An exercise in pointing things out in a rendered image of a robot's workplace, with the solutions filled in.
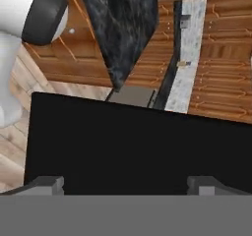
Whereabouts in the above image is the white round thing, black cap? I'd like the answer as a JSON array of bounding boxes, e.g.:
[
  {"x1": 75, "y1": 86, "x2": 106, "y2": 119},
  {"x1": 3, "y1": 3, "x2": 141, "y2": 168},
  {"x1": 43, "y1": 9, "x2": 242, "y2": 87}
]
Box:
[{"x1": 0, "y1": 0, "x2": 70, "y2": 130}]

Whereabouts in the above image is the grey wall socket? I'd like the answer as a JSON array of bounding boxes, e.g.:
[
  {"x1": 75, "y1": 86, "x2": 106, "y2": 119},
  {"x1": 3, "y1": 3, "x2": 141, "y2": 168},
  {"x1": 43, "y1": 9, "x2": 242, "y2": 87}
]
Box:
[{"x1": 179, "y1": 14, "x2": 192, "y2": 30}]

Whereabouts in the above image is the grey appliance front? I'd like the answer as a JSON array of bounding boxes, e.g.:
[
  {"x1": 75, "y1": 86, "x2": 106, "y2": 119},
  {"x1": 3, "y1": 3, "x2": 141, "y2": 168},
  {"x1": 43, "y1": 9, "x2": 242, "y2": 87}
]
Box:
[{"x1": 105, "y1": 85, "x2": 158, "y2": 109}]

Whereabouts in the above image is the large black box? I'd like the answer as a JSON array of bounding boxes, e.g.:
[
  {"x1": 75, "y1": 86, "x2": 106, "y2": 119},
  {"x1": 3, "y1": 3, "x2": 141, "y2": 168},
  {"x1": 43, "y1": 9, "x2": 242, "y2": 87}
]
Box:
[{"x1": 23, "y1": 91, "x2": 252, "y2": 196}]

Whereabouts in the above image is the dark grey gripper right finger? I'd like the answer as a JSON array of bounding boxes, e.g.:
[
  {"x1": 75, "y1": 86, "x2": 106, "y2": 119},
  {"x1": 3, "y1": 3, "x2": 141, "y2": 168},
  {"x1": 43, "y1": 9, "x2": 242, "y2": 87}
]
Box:
[{"x1": 186, "y1": 175, "x2": 252, "y2": 197}]

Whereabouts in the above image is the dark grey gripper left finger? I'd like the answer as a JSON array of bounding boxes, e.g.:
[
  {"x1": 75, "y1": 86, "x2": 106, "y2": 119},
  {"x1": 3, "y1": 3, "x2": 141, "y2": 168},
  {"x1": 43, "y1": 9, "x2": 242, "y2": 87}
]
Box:
[{"x1": 0, "y1": 175, "x2": 65, "y2": 197}]

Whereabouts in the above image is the wooden cupboard run with panels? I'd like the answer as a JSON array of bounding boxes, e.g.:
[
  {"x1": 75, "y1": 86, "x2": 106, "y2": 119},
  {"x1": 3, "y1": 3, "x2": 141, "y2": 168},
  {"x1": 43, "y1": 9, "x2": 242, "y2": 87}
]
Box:
[{"x1": 22, "y1": 0, "x2": 114, "y2": 89}]

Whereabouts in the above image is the wooden cupboard run with grooves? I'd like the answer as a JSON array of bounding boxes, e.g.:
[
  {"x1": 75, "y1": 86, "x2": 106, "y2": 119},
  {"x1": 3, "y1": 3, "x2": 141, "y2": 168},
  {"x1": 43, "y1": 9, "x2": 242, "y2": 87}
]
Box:
[{"x1": 188, "y1": 0, "x2": 252, "y2": 125}]

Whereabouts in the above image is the small tan wall switch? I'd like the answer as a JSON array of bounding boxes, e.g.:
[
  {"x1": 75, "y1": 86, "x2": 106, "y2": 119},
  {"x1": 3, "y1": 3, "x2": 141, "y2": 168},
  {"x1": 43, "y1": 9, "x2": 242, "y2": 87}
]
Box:
[{"x1": 176, "y1": 60, "x2": 192, "y2": 68}]

